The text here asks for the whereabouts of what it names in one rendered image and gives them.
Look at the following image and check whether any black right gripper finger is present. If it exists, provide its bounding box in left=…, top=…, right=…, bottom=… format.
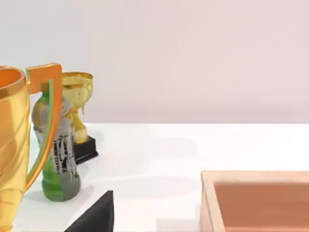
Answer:
left=63, top=190, right=114, bottom=232

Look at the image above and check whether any green bottle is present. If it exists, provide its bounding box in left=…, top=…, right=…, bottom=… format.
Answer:
left=32, top=81, right=81, bottom=203

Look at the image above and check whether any small gold trophy black base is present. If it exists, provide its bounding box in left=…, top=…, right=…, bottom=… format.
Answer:
left=61, top=72, right=99, bottom=165

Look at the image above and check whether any shallow salmon-coloured box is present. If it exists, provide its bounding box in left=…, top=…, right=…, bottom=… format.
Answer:
left=200, top=170, right=309, bottom=232

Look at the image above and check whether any large gold trophy with handles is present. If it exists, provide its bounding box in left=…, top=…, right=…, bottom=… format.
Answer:
left=0, top=63, right=63, bottom=232

